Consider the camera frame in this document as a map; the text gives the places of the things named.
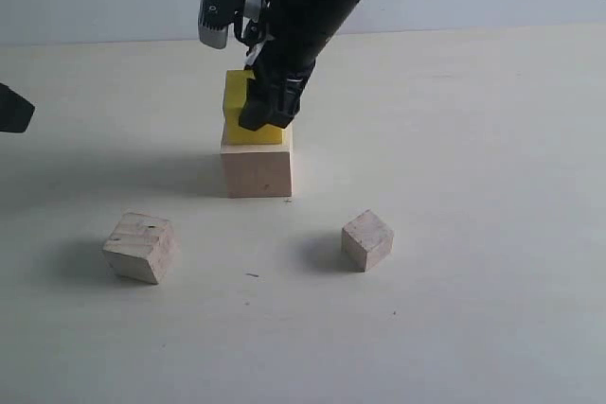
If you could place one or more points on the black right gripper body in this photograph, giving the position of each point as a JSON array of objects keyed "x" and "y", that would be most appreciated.
[{"x": 288, "y": 36}]

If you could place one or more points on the large wooden cube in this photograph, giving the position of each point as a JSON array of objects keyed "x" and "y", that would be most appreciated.
[{"x": 258, "y": 171}]

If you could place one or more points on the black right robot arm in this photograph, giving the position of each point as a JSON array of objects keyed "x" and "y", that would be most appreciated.
[{"x": 295, "y": 32}]

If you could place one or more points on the yellow cube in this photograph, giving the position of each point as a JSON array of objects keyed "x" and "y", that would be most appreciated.
[{"x": 234, "y": 97}]

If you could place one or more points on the small wooden cube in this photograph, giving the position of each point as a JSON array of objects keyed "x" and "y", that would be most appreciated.
[{"x": 367, "y": 240}]

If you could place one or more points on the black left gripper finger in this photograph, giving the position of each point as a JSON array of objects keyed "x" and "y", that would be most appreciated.
[{"x": 15, "y": 111}]

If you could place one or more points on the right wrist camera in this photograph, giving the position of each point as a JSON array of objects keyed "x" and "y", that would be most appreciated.
[{"x": 216, "y": 17}]

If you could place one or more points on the medium wooden cube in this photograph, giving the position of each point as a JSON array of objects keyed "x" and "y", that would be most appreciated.
[{"x": 141, "y": 248}]

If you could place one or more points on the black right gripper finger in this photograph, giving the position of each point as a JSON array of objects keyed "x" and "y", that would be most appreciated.
[{"x": 271, "y": 101}]

